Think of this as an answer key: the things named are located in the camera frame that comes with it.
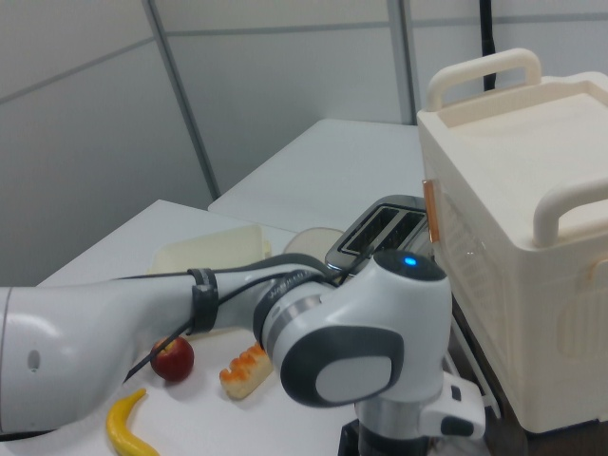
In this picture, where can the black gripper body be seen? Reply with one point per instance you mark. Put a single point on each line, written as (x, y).
(350, 442)

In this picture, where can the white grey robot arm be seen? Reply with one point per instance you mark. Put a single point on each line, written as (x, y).
(356, 332)

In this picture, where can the orange topped bread roll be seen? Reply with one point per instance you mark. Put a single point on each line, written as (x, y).
(244, 373)

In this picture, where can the red apple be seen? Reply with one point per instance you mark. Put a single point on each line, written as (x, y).
(176, 361)

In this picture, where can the small white lidded bin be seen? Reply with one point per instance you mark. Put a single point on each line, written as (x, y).
(311, 242)

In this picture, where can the cream silver toaster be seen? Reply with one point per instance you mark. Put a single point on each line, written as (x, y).
(380, 228)

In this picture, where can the yellow banana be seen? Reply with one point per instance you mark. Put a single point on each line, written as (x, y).
(121, 427)

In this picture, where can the white open plastic box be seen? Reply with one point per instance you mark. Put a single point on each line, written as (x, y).
(214, 249)

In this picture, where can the black pole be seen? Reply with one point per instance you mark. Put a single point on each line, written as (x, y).
(487, 43)

